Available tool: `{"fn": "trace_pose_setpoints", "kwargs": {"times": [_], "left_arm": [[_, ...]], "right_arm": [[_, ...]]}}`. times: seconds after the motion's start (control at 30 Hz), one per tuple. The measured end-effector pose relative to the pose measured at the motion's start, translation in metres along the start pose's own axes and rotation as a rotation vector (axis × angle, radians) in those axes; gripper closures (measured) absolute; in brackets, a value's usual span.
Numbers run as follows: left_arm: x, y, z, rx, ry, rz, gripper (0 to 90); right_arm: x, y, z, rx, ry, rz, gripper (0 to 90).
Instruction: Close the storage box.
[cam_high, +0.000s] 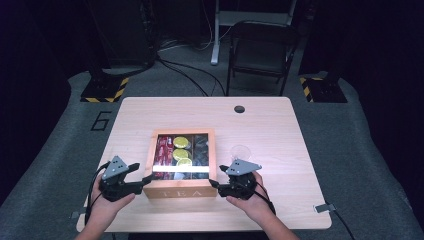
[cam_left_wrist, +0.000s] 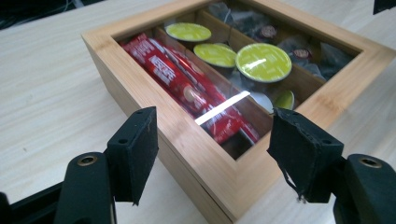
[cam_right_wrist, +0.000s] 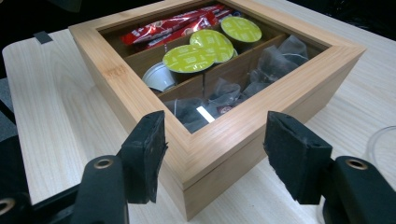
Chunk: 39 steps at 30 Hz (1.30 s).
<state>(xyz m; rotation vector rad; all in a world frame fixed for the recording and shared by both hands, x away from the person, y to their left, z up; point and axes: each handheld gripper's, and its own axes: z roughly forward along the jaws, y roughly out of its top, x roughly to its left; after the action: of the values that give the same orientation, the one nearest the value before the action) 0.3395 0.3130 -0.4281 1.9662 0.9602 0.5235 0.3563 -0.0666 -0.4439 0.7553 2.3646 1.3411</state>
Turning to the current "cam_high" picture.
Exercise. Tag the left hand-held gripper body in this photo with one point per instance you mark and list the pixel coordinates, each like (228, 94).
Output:
(115, 188)

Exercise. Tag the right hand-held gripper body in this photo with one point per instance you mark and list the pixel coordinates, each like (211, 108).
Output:
(241, 186)

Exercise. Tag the wooden tea box glass lid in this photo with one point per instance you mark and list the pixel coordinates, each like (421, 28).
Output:
(180, 190)

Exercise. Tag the person's right hand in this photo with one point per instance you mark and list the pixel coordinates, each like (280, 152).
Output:
(258, 206)

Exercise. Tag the person's left hand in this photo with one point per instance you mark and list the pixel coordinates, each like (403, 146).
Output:
(103, 211)

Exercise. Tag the clear glass cup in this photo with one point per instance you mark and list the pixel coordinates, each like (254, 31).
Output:
(240, 152)

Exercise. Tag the pile of dark tea bags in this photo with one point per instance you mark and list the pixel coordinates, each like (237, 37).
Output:
(200, 150)

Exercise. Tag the row of red tea packets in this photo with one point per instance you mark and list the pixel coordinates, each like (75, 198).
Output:
(162, 153)

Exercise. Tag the black striped stand base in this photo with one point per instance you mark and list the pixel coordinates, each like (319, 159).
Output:
(105, 90)
(325, 90)

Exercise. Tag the black folding chair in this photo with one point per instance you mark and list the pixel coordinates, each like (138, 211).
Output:
(263, 50)

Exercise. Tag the dark cabinet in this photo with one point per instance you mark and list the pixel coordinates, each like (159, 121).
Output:
(123, 30)

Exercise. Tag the white desk frame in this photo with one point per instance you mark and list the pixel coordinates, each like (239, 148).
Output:
(216, 40)

